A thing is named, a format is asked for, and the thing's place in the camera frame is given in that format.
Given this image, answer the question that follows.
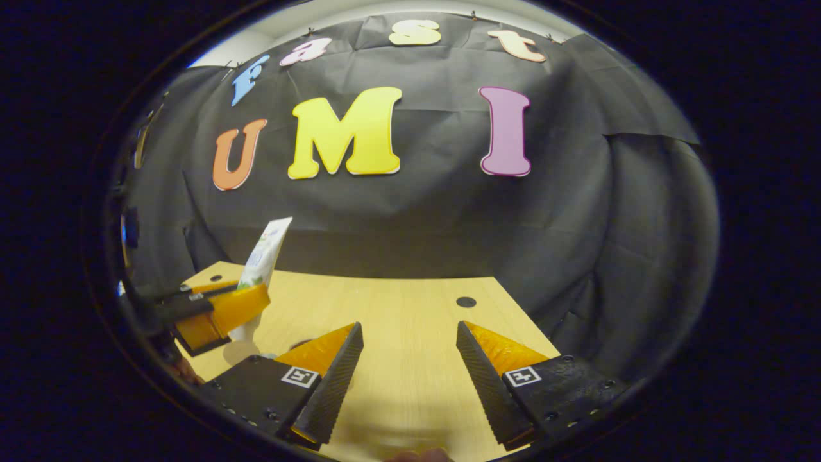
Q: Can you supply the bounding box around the white toothpaste tube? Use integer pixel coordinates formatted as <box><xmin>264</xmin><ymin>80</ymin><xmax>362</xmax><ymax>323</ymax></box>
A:
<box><xmin>230</xmin><ymin>217</ymin><xmax>294</xmax><ymax>342</ymax></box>

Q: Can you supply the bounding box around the black backdrop cloth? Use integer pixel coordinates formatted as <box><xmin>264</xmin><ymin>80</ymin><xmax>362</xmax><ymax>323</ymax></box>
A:
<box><xmin>119</xmin><ymin>13</ymin><xmax>719</xmax><ymax>386</ymax></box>

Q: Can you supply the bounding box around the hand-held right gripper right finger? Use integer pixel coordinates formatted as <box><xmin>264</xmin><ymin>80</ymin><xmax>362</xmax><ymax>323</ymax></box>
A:
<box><xmin>456</xmin><ymin>321</ymin><xmax>633</xmax><ymax>452</ymax></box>

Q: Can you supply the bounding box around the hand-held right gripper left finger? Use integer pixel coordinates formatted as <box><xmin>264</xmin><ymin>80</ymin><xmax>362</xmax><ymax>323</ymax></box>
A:
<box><xmin>204</xmin><ymin>321</ymin><xmax>364</xmax><ymax>448</ymax></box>

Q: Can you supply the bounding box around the wooden desktop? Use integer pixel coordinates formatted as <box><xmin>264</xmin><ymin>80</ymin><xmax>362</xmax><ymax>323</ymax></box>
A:
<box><xmin>180</xmin><ymin>261</ymin><xmax>562</xmax><ymax>462</ymax></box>

